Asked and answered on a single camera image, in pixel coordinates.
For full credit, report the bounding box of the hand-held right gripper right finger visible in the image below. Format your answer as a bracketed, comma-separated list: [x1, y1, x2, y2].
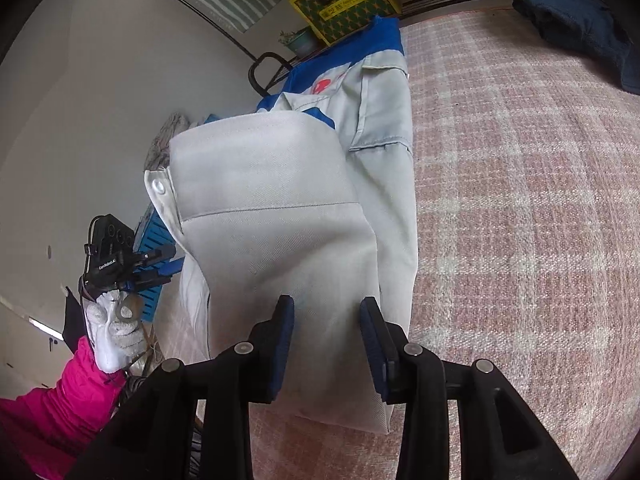
[359, 296, 586, 480]

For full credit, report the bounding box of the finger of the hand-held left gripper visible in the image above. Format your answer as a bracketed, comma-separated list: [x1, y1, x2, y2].
[132, 245, 177, 267]
[131, 259, 185, 292]

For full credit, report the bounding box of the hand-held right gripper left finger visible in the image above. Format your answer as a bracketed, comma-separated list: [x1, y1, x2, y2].
[65, 294, 296, 480]

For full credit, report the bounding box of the white and blue jacket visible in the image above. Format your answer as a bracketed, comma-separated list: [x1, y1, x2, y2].
[144, 15, 419, 436]

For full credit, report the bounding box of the person's left hand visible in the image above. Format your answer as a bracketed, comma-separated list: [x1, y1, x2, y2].
[84, 287, 149, 372]

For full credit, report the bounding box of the blue plastic crate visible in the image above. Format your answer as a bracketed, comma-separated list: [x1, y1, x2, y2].
[131, 210, 186, 324]

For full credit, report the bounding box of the grey striped cloth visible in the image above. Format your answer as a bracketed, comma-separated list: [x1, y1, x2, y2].
[144, 112, 222, 172]

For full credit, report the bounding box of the pink checked blanket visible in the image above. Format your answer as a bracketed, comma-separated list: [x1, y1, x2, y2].
[150, 7, 640, 480]

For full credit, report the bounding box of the small potted plant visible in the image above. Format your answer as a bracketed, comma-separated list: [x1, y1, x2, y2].
[279, 27, 319, 59]

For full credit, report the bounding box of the yellow and green box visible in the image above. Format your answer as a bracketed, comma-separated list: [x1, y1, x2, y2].
[289, 0, 403, 46]

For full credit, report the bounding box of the dark blue folded garment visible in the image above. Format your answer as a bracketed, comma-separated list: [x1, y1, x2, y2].
[500, 0, 640, 96]

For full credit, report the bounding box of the black metal bed frame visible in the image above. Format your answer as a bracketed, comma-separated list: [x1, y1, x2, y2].
[247, 51, 301, 97]

